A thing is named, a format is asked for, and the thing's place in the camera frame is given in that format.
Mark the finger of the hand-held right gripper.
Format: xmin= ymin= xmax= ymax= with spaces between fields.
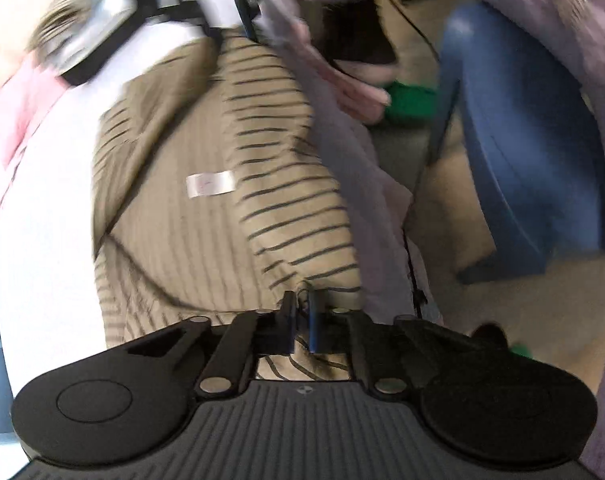
xmin=231 ymin=0 xmax=263 ymax=43

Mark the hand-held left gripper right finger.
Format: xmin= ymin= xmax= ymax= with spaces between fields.
xmin=307 ymin=289 xmax=471 ymax=397

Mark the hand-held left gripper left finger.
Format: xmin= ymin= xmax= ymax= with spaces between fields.
xmin=125 ymin=290 xmax=297 ymax=402

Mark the olive striped knit garment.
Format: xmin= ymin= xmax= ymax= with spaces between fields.
xmin=90 ymin=30 xmax=368 ymax=386

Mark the pink cloth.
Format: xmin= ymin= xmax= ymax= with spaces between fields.
xmin=0 ymin=52 xmax=68 ymax=196

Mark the person's black sock foot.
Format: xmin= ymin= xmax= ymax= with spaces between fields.
xmin=470 ymin=322 xmax=509 ymax=353

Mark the blue plastic stool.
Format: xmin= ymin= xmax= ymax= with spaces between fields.
xmin=430 ymin=0 xmax=605 ymax=286

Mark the black cable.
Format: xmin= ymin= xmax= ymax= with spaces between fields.
xmin=373 ymin=0 xmax=439 ymax=322

